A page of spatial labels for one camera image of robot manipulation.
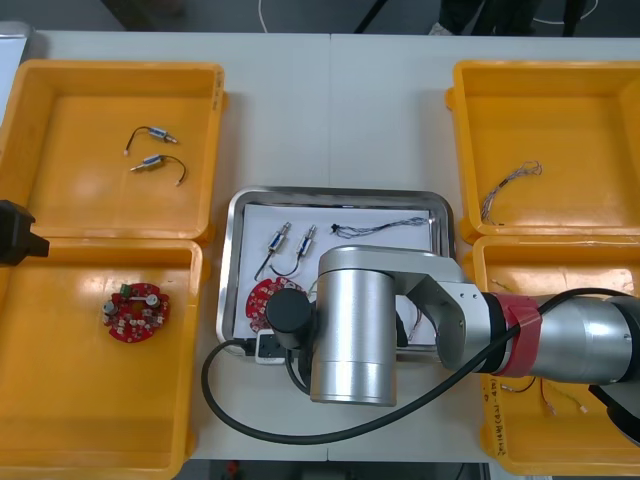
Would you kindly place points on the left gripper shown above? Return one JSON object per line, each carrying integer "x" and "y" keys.
{"x": 20, "y": 235}

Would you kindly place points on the blue-label metal solenoid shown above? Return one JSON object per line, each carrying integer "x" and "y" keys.
{"x": 304, "y": 244}
{"x": 151, "y": 160}
{"x": 157, "y": 132}
{"x": 276, "y": 241}

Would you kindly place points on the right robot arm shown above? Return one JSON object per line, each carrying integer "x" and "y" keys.
{"x": 350, "y": 325}

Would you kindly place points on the round red circuit board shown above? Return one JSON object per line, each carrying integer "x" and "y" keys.
{"x": 257, "y": 305}
{"x": 135, "y": 320}

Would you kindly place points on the yellow-orange plastic bin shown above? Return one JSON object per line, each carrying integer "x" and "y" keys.
{"x": 550, "y": 450}
{"x": 575, "y": 100}
{"x": 190, "y": 100}
{"x": 75, "y": 400}

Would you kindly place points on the steel tray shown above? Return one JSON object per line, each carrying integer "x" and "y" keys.
{"x": 225, "y": 300}

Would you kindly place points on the white sheet liner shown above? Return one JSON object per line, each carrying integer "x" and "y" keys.
{"x": 350, "y": 215}

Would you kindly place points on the black pole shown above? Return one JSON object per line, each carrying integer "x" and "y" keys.
{"x": 372, "y": 15}

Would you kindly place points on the person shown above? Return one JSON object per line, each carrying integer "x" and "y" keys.
{"x": 475, "y": 15}

